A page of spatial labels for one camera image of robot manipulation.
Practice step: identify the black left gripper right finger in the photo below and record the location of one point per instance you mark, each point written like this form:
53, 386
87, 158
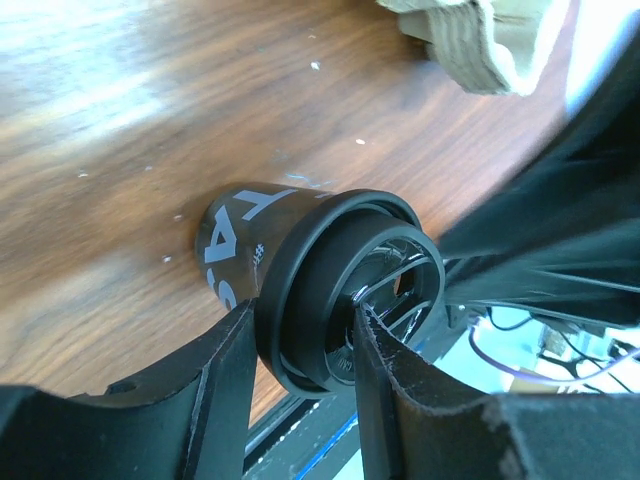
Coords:
417, 422

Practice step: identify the beige pulp cup carrier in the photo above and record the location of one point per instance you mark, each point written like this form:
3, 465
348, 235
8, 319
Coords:
486, 47

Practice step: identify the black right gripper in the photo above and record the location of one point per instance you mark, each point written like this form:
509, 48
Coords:
560, 240

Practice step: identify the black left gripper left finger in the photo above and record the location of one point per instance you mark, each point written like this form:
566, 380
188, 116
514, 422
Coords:
183, 417

